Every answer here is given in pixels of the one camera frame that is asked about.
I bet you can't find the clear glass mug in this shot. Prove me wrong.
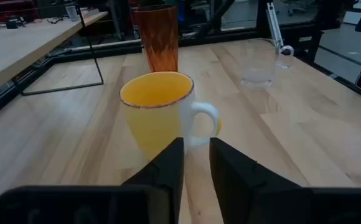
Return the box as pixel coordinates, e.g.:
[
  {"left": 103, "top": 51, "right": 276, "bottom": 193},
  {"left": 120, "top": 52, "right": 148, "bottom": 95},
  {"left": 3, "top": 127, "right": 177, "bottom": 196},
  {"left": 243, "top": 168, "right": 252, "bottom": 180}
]
[{"left": 240, "top": 37, "right": 295, "bottom": 91}]

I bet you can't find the yellow and white ceramic mug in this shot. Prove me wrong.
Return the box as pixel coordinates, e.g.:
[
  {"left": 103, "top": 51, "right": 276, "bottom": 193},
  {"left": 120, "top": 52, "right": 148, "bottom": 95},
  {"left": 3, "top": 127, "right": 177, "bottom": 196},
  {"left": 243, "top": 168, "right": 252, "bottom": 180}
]
[{"left": 119, "top": 71, "right": 222, "bottom": 161}]

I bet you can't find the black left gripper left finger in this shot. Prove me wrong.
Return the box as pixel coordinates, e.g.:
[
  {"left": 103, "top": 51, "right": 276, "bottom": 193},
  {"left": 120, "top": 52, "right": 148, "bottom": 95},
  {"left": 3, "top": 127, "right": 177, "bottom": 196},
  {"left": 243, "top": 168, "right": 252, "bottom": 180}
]
[{"left": 0, "top": 137, "right": 185, "bottom": 224}]

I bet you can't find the clear plastic cup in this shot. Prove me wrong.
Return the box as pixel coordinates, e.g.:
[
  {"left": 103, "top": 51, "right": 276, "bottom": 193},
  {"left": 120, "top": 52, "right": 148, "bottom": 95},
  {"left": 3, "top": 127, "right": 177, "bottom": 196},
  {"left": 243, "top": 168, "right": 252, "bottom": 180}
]
[{"left": 65, "top": 4, "right": 80, "bottom": 22}]

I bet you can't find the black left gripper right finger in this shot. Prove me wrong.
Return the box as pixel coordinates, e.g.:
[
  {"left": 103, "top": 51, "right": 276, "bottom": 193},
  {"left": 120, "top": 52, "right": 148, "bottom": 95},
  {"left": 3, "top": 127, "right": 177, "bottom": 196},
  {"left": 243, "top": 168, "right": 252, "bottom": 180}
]
[{"left": 209, "top": 137, "right": 361, "bottom": 224}]

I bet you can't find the wooden shelf with black frame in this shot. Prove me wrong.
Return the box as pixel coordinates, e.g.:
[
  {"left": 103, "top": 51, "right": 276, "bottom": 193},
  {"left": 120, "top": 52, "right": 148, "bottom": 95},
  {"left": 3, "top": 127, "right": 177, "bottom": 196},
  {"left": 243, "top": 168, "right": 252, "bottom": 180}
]
[{"left": 0, "top": 2, "right": 109, "bottom": 97}]

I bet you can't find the tall orange faceted tumbler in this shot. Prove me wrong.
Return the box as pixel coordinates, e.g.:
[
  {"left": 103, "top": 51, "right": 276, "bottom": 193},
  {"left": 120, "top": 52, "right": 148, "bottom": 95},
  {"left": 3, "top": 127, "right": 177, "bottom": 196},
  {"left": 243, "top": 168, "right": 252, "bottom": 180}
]
[{"left": 133, "top": 4, "right": 180, "bottom": 74}]

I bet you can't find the white metal bracket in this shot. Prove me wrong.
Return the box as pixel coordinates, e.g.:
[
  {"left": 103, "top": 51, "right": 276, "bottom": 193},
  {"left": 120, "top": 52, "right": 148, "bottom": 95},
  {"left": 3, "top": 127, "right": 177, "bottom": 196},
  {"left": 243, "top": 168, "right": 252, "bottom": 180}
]
[{"left": 266, "top": 0, "right": 284, "bottom": 47}]

